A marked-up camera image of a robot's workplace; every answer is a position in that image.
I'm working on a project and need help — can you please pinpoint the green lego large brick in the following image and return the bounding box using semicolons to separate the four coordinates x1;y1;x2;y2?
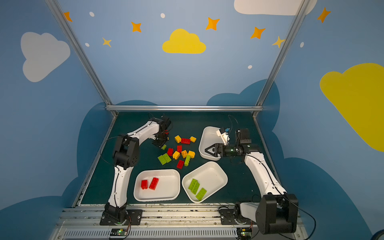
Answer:
158;154;172;165

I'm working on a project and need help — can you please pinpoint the green lego brick long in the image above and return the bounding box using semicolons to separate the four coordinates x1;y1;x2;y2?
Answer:
188;179;198;191

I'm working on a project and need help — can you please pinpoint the red lego brick long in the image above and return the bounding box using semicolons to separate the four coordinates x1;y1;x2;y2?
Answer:
149;178;159;190

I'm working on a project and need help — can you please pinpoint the red lego brick small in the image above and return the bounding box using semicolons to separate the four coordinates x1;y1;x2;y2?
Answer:
141;180;148;190

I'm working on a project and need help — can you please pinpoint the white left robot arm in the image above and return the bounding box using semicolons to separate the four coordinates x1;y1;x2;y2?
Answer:
100;116;171;226

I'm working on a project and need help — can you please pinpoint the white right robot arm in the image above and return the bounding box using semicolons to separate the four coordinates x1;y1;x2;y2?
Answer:
199;127;299;235

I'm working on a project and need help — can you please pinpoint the white tray far right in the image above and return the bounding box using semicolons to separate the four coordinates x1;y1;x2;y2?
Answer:
199;126;223;161

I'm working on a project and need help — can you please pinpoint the white tray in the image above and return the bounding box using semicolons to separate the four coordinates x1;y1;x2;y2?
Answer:
199;126;223;161
182;161;228;204
133;169;180;202

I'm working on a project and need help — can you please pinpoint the yellow lego brick upper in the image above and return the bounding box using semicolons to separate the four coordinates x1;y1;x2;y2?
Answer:
175;136;182;144

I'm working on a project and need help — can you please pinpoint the red lego brick centre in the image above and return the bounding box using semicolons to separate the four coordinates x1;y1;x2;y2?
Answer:
167;148;174;157

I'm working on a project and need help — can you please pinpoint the yellow lego brick centre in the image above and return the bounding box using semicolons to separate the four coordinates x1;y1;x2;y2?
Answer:
173;151;181;160

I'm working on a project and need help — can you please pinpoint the yellow lego brick right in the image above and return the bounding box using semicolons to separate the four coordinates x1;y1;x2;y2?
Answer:
188;151;196;159

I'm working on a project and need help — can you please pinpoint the red lego brick upper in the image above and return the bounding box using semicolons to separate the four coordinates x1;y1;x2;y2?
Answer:
181;138;191;145

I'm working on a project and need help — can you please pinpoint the yellow lego hollow brick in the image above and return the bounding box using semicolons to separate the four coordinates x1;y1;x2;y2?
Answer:
181;150;188;159

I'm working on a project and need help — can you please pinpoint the white tray middle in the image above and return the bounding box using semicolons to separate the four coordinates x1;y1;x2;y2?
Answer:
182;161;228;204

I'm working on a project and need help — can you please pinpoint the red lego brick lower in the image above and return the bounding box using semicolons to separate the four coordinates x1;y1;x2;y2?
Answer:
177;160;185;170

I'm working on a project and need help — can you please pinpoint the white tray left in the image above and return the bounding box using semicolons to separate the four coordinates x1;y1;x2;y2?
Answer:
133;169;180;202

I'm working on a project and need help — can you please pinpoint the right controller board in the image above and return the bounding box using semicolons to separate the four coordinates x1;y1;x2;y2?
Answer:
236;228;253;240

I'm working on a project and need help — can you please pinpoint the controller board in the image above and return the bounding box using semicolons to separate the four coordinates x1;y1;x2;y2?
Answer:
109;229;128;239
236;228;253;240

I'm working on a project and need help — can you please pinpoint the left controller board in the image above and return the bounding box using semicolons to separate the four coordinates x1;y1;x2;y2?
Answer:
109;229;128;239

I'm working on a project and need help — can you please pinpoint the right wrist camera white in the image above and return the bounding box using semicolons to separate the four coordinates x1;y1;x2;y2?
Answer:
216;128;230;146

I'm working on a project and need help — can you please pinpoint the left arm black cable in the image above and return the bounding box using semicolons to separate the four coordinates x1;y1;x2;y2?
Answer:
99;136;121;166

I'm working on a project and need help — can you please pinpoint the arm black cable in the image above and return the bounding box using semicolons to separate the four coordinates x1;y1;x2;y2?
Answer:
99;136;121;166
277;193;317;240

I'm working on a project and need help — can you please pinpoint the aluminium frame back crossbar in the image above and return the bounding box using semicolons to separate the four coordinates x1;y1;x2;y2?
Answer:
106;105;263;112

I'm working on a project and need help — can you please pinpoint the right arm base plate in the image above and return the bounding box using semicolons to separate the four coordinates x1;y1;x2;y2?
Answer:
218;208;251;225

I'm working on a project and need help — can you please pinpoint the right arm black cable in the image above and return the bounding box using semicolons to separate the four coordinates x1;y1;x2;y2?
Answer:
277;193;317;240

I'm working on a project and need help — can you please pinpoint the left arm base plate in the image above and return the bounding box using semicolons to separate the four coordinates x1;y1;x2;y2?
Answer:
100;209;143;226

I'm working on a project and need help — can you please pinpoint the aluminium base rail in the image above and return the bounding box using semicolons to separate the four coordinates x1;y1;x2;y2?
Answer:
50;203;309;240

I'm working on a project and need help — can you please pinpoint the aluminium frame post right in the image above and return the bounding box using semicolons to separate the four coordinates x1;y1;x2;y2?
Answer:
253;0;311;120

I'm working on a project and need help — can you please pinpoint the aluminium frame post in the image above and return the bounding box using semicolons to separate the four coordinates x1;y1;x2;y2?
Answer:
253;0;311;120
45;0;113;106

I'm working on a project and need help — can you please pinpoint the aluminium frame post left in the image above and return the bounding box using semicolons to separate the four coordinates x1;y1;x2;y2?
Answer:
45;0;113;106

